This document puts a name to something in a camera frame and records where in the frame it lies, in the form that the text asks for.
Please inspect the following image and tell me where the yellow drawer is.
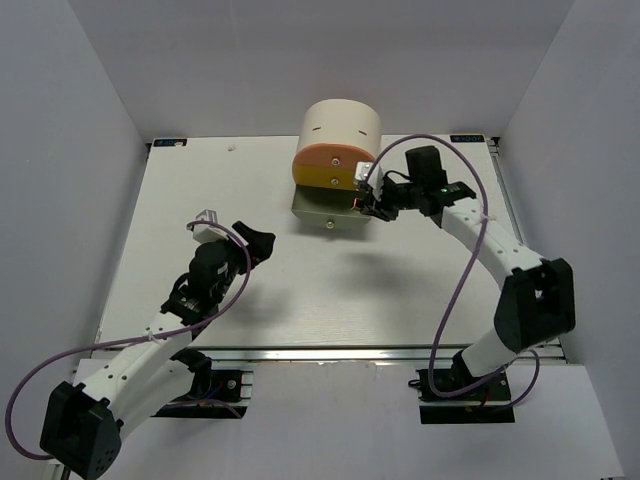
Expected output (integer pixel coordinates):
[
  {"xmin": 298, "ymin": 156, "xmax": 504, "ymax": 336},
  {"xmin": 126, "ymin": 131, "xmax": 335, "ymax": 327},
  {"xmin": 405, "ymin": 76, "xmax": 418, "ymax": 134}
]
[{"xmin": 292, "ymin": 164, "xmax": 357, "ymax": 191}]

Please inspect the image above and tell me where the grey bottom drawer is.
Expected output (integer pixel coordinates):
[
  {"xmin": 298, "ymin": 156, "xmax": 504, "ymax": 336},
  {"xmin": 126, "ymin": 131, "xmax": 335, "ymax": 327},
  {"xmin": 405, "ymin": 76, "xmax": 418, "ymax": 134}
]
[{"xmin": 291, "ymin": 185, "xmax": 370, "ymax": 230}]

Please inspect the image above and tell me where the orange top drawer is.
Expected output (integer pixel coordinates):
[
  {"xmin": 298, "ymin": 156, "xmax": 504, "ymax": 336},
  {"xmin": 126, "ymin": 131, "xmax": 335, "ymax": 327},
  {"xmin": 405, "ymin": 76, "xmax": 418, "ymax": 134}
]
[{"xmin": 293, "ymin": 143, "xmax": 374, "ymax": 171}]

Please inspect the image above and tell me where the black gold lipstick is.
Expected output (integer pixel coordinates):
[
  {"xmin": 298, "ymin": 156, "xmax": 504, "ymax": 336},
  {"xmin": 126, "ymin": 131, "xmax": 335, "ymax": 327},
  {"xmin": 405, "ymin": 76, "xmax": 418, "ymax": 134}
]
[{"xmin": 352, "ymin": 198, "xmax": 365, "ymax": 211}]

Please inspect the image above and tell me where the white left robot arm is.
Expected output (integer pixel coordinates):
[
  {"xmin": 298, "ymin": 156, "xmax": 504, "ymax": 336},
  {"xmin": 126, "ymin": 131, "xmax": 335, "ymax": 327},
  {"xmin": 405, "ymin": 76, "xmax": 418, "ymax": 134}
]
[{"xmin": 40, "ymin": 220, "xmax": 276, "ymax": 479}]

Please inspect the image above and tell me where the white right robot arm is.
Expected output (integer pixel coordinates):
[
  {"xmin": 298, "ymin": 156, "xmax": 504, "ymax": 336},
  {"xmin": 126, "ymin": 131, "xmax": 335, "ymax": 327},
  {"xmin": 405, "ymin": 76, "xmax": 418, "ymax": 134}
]
[{"xmin": 354, "ymin": 146, "xmax": 576, "ymax": 399}]

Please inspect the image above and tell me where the cream round drawer organizer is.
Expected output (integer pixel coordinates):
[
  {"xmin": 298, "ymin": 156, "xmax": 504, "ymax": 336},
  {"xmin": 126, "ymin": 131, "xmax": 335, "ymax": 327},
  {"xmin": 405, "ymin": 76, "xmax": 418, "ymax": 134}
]
[{"xmin": 297, "ymin": 99, "xmax": 381, "ymax": 157}]

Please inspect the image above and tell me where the left blue table label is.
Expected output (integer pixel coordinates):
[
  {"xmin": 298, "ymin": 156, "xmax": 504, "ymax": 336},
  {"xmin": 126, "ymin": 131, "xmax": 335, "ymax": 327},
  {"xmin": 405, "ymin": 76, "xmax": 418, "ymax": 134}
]
[{"xmin": 152, "ymin": 138, "xmax": 187, "ymax": 148}]

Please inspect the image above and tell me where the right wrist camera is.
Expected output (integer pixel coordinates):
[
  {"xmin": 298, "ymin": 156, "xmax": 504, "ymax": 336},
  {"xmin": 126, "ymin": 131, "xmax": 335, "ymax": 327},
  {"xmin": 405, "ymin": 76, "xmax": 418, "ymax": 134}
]
[{"xmin": 353, "ymin": 162, "xmax": 384, "ymax": 200}]

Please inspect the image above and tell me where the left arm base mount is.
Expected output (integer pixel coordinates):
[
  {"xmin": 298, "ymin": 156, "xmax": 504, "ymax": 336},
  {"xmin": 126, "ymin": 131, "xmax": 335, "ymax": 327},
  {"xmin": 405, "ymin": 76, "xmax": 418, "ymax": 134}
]
[{"xmin": 155, "ymin": 348, "xmax": 252, "ymax": 419}]

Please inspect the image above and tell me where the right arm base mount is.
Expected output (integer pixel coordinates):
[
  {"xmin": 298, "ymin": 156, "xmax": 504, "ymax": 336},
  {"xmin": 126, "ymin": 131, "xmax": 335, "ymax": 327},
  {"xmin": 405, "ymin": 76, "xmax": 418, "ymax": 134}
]
[{"xmin": 407, "ymin": 369, "xmax": 515, "ymax": 425}]

